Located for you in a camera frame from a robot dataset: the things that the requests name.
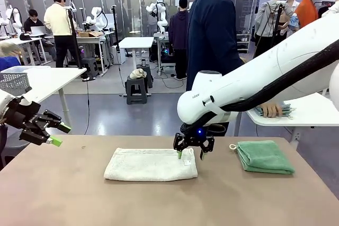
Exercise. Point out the green terry towel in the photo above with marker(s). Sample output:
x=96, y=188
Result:
x=265, y=157

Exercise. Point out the blue chair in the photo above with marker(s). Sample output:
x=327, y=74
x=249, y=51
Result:
x=8, y=64

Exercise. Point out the person's left hand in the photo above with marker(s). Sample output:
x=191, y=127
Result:
x=244, y=60

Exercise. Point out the person with blue floral garment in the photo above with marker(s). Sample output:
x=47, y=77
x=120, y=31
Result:
x=292, y=19

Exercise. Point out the seated person in black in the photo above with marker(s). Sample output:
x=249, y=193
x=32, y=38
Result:
x=33, y=22

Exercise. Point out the person in cream sweater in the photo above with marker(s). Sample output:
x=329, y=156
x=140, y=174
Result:
x=57, y=22

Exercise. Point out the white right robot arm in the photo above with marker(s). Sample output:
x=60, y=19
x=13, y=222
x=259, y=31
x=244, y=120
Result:
x=225, y=91

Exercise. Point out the beige bundled cloth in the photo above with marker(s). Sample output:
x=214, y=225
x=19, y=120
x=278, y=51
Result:
x=138, y=73

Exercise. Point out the silver laptop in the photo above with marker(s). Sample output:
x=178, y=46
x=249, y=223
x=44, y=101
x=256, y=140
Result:
x=38, y=30

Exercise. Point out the person in purple hoodie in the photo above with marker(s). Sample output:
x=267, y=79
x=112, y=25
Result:
x=178, y=32

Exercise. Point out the white flat tray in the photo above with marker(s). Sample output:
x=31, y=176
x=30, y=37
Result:
x=26, y=69

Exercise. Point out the black bag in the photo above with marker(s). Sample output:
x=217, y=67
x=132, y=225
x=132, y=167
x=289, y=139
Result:
x=26, y=36

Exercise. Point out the black tripod stand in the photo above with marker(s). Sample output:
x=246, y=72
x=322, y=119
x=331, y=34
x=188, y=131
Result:
x=76, y=48

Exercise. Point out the grey perforated basket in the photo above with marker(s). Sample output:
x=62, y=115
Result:
x=13, y=83

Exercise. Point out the white office desk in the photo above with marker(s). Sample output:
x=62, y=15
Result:
x=16, y=42
x=164, y=35
x=98, y=38

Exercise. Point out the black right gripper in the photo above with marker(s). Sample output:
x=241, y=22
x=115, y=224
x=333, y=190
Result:
x=197, y=136

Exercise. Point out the black slim stand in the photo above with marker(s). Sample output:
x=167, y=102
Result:
x=115, y=30

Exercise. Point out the person in navy jacket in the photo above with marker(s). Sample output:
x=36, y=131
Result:
x=212, y=38

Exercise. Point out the wooden shoe rack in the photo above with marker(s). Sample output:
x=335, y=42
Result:
x=243, y=43

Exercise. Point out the mannequin with white shirt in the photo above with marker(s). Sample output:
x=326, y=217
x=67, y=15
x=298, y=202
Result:
x=331, y=11

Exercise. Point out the mannequin with orange jacket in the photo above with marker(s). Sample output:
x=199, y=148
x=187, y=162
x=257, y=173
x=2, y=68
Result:
x=307, y=13

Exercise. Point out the open cardboard box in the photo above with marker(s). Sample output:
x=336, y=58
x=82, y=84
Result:
x=90, y=34

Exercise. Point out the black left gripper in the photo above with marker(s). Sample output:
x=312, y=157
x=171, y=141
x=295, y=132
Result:
x=23, y=113

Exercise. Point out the dark grey stool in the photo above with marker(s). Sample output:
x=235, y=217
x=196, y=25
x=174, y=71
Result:
x=13, y=141

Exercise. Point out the white terry towel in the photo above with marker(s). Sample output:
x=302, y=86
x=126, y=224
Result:
x=148, y=165

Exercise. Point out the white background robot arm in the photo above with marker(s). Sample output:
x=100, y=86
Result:
x=160, y=22
x=16, y=21
x=99, y=21

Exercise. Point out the person's right hand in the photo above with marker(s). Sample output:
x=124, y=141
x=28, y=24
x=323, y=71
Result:
x=271, y=110

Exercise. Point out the white standing desk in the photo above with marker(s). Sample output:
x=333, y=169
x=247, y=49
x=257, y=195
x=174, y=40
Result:
x=136, y=42

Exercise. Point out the mannequin with grey shirt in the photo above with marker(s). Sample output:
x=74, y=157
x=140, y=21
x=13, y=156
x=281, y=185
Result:
x=265, y=14

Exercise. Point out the stack of towels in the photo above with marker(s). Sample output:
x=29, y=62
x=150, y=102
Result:
x=287, y=109

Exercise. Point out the grey step stool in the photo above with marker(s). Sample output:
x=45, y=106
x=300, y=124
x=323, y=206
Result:
x=149, y=77
x=90, y=67
x=136, y=91

